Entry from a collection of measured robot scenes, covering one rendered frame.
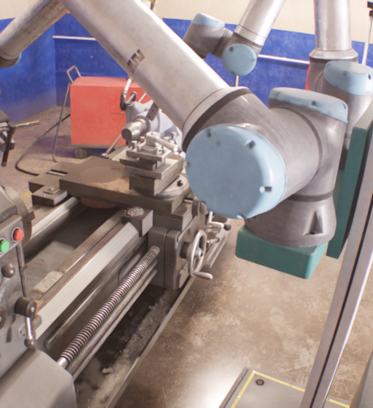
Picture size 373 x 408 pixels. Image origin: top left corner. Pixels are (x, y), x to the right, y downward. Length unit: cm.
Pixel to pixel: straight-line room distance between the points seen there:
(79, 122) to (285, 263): 408
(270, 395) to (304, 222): 121
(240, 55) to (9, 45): 66
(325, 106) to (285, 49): 484
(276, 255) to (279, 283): 225
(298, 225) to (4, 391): 86
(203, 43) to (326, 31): 36
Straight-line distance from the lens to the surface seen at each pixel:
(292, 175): 71
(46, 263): 197
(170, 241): 199
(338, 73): 128
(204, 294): 297
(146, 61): 80
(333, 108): 83
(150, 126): 237
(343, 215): 101
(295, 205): 88
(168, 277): 209
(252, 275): 319
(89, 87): 473
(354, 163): 97
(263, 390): 200
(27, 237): 150
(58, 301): 156
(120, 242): 186
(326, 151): 83
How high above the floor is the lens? 180
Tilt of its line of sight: 28 degrees down
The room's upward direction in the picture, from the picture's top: 4 degrees clockwise
